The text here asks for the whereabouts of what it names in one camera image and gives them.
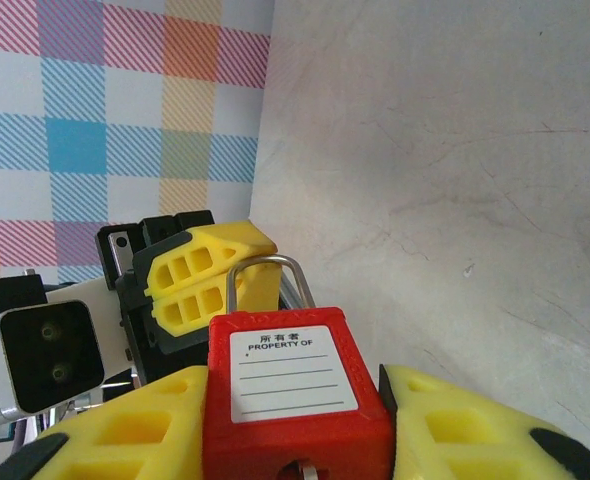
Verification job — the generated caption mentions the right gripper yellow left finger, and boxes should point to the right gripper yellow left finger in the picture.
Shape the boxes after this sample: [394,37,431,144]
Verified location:
[0,364,210,480]

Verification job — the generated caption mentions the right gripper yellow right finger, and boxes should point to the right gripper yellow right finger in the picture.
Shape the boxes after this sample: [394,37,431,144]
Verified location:
[377,363,590,480]

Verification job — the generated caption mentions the red safety padlock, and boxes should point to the red safety padlock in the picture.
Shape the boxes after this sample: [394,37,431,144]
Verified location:
[202,253,397,480]

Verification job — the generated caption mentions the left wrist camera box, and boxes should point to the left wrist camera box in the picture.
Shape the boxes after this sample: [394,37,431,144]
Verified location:
[0,269,107,441]

